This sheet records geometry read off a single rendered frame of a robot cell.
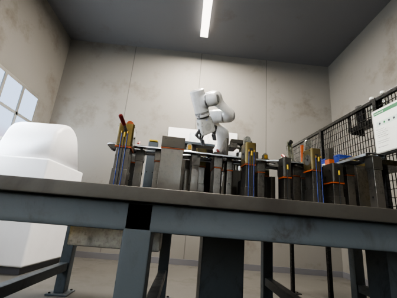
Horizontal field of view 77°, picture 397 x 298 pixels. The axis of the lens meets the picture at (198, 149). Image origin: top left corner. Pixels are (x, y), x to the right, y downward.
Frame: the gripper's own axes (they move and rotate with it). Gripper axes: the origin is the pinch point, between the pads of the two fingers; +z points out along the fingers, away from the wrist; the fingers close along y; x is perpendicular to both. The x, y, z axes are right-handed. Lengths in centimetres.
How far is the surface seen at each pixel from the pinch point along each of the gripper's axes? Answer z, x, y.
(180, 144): -8.5, -9.5, -25.0
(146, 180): 20, 38, -31
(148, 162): 10.1, 41.7, -24.5
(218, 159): 9.2, -10.0, -3.4
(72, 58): -111, 382, 32
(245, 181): 16.8, -31.8, -6.6
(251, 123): 65, 172, 224
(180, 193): -12, -61, -58
